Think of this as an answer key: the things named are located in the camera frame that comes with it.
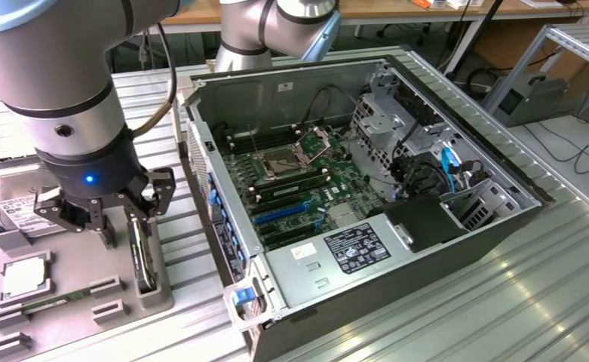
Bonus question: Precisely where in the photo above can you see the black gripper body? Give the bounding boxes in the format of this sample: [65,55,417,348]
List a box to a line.
[35,130,148,199]

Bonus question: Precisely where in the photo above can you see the graphics card with black fan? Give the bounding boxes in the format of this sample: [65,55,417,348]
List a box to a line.
[125,209,162,293]

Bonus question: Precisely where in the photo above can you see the grey parts rack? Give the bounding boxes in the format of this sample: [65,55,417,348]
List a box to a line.
[0,209,178,361]

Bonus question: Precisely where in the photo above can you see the silver hard disk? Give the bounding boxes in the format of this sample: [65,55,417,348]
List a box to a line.
[0,176,63,239]

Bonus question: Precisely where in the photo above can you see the silver CPU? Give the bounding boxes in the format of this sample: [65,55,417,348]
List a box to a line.
[0,259,50,297]

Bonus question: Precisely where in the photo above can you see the thin metal locking lever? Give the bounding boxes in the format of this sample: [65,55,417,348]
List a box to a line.
[248,123,265,158]

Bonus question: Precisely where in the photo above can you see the loose green RAM stick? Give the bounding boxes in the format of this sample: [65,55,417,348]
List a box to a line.
[22,288,94,314]

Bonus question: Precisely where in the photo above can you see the long black expansion slot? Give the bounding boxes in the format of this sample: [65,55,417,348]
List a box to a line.
[252,195,309,213]

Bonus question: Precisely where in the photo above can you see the CPU socket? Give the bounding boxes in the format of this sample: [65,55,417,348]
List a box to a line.
[260,151,301,179]

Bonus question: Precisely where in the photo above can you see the black RAM slot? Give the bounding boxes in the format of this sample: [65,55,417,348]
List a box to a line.
[250,175,330,195]
[225,124,298,139]
[229,133,304,149]
[248,172,329,191]
[248,169,326,188]
[228,130,301,145]
[226,127,300,142]

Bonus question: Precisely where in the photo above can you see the installed green RAM stick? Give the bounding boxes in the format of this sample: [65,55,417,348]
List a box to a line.
[260,179,326,201]

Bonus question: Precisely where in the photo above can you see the silver socket cover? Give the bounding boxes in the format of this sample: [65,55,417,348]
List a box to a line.
[296,127,337,160]

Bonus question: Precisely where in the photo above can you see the silver power supply with label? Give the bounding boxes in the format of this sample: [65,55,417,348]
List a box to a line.
[264,219,416,308]

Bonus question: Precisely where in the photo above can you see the silver chipset heatsink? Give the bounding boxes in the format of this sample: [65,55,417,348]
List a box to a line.
[326,206,364,227]

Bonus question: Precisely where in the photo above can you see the green motherboard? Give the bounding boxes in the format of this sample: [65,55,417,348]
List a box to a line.
[218,120,391,252]

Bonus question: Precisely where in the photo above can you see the silver perforated drive cage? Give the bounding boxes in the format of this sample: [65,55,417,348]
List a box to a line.
[349,92,412,189]

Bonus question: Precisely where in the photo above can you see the open black PC case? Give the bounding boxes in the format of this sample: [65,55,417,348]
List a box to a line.
[166,54,557,362]

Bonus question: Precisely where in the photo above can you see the silver disk bay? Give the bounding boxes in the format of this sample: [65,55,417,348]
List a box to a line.
[437,179,517,232]

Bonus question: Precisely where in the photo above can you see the black office chair base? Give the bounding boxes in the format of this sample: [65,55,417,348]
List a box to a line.
[342,22,432,38]

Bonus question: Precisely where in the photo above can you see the small white box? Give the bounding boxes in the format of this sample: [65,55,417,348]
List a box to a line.
[432,0,483,11]

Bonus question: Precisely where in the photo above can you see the grey computer tower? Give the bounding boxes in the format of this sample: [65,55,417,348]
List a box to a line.
[483,71,572,128]

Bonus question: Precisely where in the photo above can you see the aluminium slat rack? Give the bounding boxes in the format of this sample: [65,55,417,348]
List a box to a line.
[480,22,589,121]

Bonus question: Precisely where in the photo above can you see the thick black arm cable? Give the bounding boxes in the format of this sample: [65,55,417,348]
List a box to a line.
[130,20,181,136]

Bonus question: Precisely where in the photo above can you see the thin grey hanging cable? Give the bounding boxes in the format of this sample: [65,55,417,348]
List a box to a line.
[138,29,150,71]

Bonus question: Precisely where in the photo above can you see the black looped wire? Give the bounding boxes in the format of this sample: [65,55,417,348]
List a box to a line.
[298,84,357,126]

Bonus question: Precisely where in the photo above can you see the black wire bundle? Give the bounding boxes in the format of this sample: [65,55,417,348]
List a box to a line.
[391,154,452,199]

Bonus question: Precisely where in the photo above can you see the black plastic duct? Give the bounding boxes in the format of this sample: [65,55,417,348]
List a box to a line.
[366,195,465,254]

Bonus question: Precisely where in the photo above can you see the blue flat wire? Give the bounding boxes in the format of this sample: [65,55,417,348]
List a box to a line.
[440,146,463,195]

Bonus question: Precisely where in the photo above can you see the wooden desk with white frame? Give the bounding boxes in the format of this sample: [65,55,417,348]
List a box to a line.
[161,0,589,75]

